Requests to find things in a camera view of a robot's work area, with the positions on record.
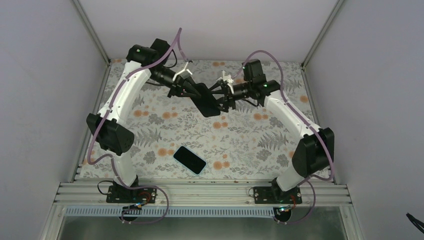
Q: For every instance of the black phone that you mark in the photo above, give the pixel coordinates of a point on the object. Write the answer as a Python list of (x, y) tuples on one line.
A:
[(206, 102), (190, 160)]

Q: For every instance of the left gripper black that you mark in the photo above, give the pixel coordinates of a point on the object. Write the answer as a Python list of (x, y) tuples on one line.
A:
[(180, 83)]

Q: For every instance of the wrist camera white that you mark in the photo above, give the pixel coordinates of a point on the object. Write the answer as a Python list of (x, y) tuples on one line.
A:
[(226, 79), (184, 71)]

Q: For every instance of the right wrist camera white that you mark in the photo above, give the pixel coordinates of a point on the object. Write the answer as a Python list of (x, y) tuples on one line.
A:
[(226, 79)]

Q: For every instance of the aluminium frame post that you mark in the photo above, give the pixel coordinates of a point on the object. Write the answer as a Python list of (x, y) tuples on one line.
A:
[(91, 31), (323, 31)]

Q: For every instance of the right aluminium frame post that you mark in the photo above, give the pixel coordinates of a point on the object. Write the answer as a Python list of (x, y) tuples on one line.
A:
[(323, 31)]

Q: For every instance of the black object at right edge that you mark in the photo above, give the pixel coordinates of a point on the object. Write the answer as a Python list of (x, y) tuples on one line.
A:
[(416, 222)]

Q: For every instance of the left aluminium frame post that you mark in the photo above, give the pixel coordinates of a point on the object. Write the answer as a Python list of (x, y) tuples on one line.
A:
[(91, 31)]

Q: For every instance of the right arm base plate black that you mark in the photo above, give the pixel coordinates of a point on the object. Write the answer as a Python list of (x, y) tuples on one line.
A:
[(270, 195)]

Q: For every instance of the black phone in blue case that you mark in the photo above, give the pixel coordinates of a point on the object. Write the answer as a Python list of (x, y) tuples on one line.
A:
[(190, 160)]

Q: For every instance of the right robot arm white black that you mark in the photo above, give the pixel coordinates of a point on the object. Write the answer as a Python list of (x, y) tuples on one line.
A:
[(315, 148)]

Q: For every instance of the slotted grey cable duct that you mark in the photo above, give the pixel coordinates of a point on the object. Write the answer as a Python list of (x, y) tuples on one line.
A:
[(172, 211)]

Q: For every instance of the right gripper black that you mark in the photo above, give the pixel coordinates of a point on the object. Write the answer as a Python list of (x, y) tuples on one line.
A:
[(228, 97)]

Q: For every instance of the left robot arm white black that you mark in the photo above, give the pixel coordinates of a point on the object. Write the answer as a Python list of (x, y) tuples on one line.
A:
[(108, 124)]

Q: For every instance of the aluminium rail front frame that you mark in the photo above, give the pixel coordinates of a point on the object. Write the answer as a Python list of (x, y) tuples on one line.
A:
[(204, 194)]

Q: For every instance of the floral patterned table mat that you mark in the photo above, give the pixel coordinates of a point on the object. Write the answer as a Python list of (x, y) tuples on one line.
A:
[(246, 143)]

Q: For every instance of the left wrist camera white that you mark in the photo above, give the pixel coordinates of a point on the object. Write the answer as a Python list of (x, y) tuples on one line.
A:
[(184, 71)]

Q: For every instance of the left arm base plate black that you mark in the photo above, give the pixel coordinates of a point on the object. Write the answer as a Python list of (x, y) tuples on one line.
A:
[(122, 195)]

